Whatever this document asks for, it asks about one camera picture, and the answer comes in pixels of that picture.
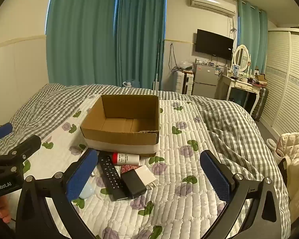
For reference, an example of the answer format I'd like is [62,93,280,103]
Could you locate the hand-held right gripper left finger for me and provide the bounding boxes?
[15,148,99,239]

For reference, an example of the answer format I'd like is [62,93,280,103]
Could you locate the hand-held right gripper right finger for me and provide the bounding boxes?
[200,150,292,239]

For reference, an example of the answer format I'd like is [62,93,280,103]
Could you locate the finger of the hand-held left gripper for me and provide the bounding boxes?
[4,135,42,160]
[0,123,13,143]

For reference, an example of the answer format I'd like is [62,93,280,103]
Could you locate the light blue round item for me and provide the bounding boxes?
[78,183,94,200]

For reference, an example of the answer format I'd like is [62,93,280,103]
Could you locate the black remote control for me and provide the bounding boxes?
[98,154,129,201]

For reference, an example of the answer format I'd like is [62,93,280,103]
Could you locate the red patterned small box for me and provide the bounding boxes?
[121,164,141,173]

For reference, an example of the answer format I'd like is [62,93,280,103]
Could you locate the white bottle with red cap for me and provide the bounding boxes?
[112,152,140,165]

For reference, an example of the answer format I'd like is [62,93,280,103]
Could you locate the black power bank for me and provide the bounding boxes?
[121,170,147,200]

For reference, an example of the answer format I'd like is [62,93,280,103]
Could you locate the brown cardboard box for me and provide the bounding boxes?
[80,95,160,158]

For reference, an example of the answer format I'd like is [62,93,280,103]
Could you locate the white charger plug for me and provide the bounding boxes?
[135,165,157,191]

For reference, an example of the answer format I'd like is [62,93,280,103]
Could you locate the person's left hand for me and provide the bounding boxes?
[0,196,12,224]

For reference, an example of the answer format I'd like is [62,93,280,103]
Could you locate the floral quilted mat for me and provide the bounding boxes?
[22,93,242,239]

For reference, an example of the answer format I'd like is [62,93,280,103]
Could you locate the grey checked blanket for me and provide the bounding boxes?
[0,83,292,239]

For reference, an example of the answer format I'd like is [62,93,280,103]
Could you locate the white padded jacket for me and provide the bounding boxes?
[279,131,299,215]

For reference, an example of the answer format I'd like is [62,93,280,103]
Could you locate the dark checked suitcase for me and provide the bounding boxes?
[252,87,269,121]

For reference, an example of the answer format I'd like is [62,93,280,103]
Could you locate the grey small fridge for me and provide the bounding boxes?
[192,62,221,99]

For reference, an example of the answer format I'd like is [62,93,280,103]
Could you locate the white dressing table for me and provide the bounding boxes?
[218,73,262,116]

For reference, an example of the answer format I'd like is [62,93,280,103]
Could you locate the white suitcase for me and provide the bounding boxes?
[176,70,194,95]

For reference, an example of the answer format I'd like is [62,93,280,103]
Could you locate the small brown box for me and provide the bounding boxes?
[254,73,268,85]

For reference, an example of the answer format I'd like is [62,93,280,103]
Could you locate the white mop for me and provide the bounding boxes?
[153,40,163,90]

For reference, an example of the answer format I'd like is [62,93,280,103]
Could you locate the clear plastic bag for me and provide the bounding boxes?
[178,61,193,71]

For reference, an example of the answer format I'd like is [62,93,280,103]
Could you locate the white louvred wardrobe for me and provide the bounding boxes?
[260,27,299,136]

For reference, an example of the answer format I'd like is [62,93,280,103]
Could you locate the white oval mirror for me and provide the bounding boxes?
[233,44,251,72]

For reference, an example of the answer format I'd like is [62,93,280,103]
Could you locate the wide teal curtain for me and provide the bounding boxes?
[46,0,118,86]

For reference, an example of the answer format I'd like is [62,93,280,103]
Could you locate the narrow teal curtain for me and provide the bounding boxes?
[237,0,268,73]

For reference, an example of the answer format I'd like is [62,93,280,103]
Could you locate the teal window curtain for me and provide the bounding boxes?
[116,0,167,90]

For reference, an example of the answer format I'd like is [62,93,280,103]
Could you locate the white air conditioner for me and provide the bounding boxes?
[189,0,237,18]

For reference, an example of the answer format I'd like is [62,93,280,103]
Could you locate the hanging wall cables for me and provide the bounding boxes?
[169,43,180,73]

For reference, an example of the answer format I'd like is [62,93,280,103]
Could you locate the black wall television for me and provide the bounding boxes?
[195,29,234,61]

